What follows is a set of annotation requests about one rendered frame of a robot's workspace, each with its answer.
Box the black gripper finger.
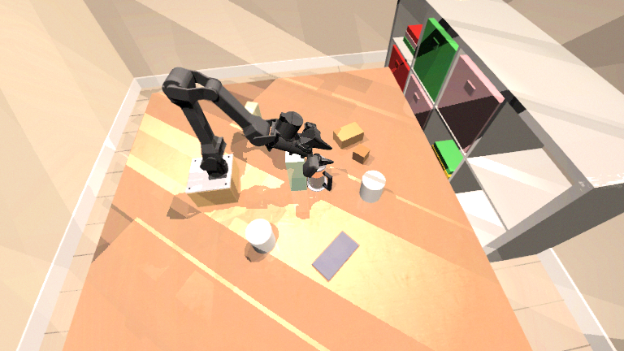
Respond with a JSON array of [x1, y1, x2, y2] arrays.
[[317, 154, 334, 166], [313, 140, 332, 150]]

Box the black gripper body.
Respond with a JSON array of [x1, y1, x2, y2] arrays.
[[288, 136, 319, 178]]

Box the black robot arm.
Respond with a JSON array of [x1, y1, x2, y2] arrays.
[[162, 67, 322, 180]]

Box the grey cylinder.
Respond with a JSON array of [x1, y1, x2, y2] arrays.
[[246, 219, 275, 254], [359, 171, 386, 203]]

